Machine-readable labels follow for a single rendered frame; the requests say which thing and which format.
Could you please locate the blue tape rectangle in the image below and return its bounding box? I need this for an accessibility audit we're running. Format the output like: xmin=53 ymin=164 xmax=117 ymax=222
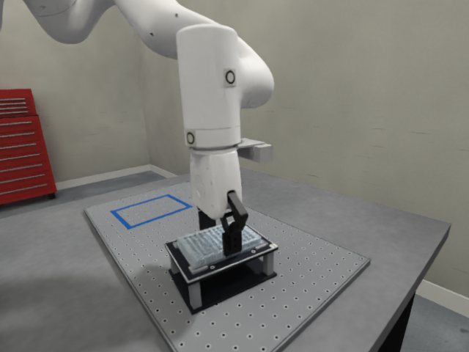
xmin=110 ymin=194 xmax=192 ymax=230

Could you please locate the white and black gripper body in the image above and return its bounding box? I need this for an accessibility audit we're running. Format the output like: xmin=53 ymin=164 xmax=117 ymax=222
xmin=189 ymin=147 xmax=242 ymax=220

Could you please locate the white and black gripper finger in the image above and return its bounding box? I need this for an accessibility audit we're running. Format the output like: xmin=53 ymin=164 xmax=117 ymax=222
xmin=220 ymin=190 xmax=248 ymax=257
xmin=197 ymin=207 xmax=216 ymax=231

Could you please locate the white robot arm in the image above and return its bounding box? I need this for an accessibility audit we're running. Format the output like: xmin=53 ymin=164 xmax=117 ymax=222
xmin=23 ymin=0 xmax=274 ymax=164

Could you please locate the black raised plate nest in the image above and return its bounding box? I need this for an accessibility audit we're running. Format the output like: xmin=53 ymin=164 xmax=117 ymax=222
xmin=164 ymin=223 xmax=278 ymax=315

